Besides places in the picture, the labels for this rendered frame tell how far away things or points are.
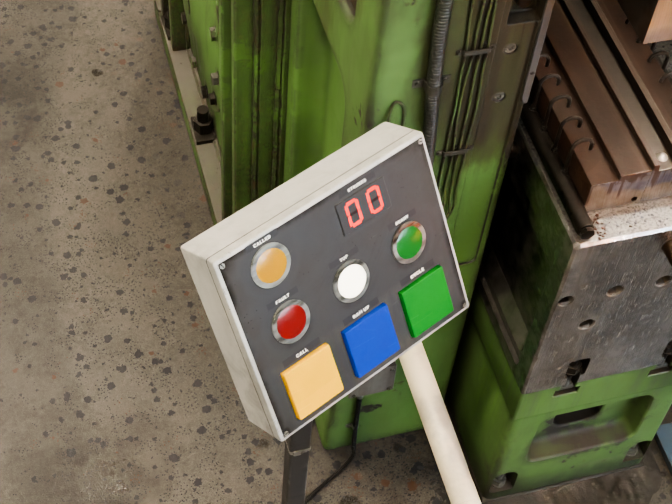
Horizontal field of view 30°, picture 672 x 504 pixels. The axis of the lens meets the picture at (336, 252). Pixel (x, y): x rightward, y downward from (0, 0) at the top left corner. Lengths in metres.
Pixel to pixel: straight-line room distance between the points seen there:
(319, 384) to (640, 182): 0.63
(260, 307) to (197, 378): 1.26
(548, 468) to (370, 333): 1.06
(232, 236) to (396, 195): 0.23
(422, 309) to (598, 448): 1.02
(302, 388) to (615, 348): 0.80
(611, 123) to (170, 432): 1.22
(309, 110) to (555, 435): 0.83
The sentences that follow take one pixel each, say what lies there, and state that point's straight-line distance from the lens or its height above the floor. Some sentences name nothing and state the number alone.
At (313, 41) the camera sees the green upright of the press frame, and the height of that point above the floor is 0.84.
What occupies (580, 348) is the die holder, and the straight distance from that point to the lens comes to 2.20.
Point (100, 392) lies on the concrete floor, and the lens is 2.78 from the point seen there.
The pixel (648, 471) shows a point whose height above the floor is 0.00.
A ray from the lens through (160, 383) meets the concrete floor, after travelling 2.78.
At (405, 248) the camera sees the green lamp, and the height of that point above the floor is 1.09.
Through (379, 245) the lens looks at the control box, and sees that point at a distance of 1.62.
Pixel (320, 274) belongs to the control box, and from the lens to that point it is 1.57.
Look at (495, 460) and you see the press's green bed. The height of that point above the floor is 0.17.
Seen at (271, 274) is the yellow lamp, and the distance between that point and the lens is 1.52.
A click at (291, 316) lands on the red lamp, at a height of 1.10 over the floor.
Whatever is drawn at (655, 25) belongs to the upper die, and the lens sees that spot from 1.69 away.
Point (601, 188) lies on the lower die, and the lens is 1.92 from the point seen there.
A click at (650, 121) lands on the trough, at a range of 2.01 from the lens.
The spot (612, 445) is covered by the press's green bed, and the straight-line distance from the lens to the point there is 2.65.
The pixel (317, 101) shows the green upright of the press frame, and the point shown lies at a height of 0.69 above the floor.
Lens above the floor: 2.40
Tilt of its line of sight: 54 degrees down
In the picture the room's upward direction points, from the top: 6 degrees clockwise
